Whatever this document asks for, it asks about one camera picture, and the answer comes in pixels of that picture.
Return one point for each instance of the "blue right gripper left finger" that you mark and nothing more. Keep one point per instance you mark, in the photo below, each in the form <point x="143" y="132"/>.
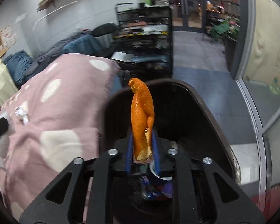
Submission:
<point x="129" y="153"/>

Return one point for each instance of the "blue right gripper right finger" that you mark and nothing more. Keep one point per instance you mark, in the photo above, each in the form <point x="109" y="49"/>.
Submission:
<point x="155" y="153"/>

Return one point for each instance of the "white plastic wrapper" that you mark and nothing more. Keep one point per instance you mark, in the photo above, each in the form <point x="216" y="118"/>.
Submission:
<point x="21" y="115"/>

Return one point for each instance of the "orange peel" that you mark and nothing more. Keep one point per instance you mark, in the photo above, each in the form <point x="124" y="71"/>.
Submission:
<point x="142" y="120"/>

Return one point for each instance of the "dark brown trash bin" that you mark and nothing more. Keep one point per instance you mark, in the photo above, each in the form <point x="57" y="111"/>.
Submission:
<point x="192" y="149"/>

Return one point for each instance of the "blue silver foil wrapper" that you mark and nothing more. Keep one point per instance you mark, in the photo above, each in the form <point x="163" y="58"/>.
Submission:
<point x="148" y="192"/>

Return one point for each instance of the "pink spotted blanket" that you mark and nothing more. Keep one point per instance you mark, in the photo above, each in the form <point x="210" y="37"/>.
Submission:
<point x="64" y="105"/>

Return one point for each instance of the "blue clothes pile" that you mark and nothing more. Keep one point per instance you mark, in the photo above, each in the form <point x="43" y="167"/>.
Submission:
<point x="17" y="64"/>

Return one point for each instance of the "grey blue jacket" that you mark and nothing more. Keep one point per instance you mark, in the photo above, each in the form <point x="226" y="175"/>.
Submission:
<point x="82" y="42"/>

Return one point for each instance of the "black office chair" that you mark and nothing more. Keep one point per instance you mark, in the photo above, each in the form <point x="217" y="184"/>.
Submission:
<point x="104" y="35"/>

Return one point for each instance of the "plastic bottle outside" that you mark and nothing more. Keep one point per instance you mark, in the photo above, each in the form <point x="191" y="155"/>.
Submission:
<point x="274" y="87"/>

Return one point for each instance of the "potted green plant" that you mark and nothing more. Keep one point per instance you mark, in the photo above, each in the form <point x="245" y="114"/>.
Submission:
<point x="226" y="29"/>

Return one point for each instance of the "glass double door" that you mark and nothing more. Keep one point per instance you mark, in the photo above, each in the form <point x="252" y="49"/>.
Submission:
<point x="187" y="15"/>

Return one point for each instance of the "black wire shelf rack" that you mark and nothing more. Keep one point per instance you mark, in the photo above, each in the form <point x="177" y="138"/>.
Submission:
<point x="144" y="41"/>

